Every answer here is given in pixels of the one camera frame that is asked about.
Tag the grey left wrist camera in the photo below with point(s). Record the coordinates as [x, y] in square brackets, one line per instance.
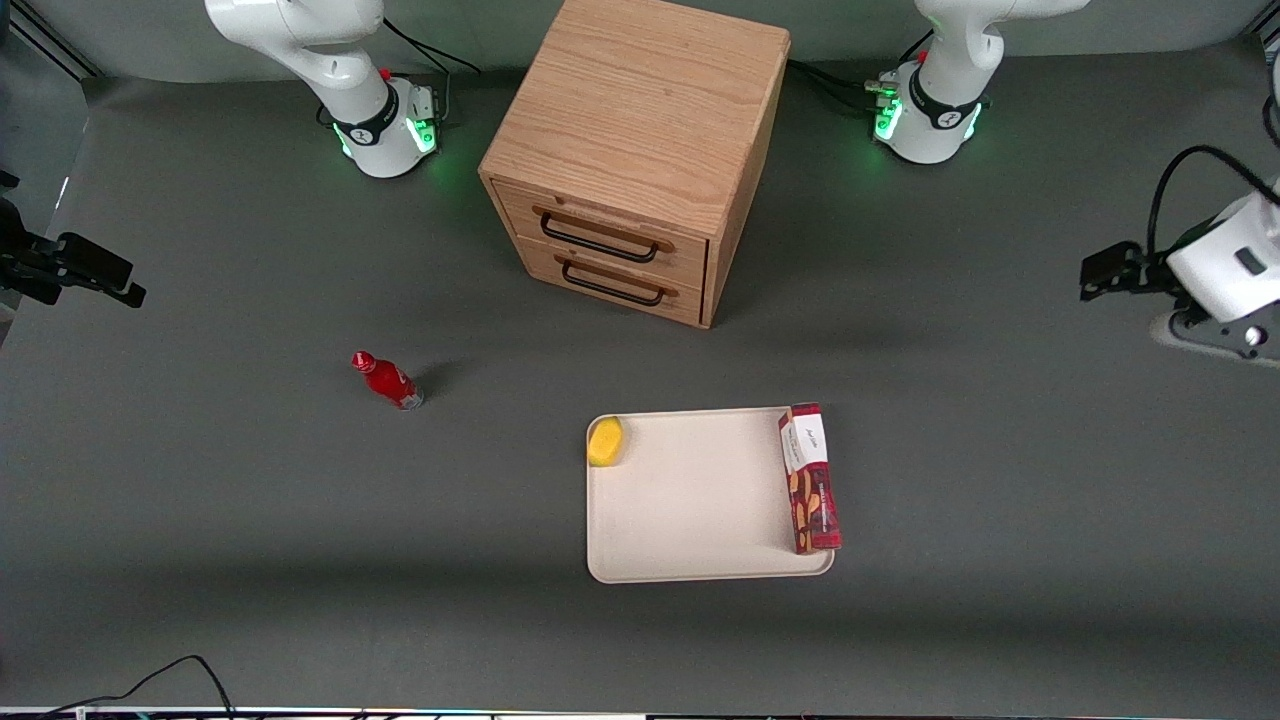
[1235, 335]

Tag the red cookie box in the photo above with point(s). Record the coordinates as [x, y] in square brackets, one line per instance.
[812, 485]

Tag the beige plastic tray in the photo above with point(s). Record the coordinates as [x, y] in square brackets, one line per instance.
[700, 500]

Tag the red soda bottle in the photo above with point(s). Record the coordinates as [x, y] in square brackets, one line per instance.
[389, 382]

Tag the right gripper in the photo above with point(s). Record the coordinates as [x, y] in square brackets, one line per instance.
[22, 262]

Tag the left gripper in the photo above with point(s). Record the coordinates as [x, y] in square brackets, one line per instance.
[1147, 274]

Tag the wooden drawer cabinet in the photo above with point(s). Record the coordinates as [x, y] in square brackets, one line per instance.
[640, 110]

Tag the yellow lemon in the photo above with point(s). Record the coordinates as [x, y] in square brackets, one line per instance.
[605, 441]

